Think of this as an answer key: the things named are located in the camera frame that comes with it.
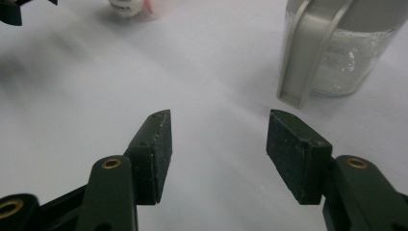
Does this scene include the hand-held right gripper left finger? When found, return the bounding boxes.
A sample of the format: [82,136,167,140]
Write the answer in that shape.
[75,109,173,231]

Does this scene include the clear container with grey lid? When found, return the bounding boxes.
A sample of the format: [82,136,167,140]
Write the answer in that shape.
[276,0,408,110]

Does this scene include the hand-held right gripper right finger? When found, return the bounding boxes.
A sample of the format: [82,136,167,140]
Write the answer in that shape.
[266,109,408,231]

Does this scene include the white paper sheet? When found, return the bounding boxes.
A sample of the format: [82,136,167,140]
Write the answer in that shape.
[0,0,408,231]

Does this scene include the red and white refill pouch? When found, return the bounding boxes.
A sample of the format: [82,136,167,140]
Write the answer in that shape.
[107,0,154,19]

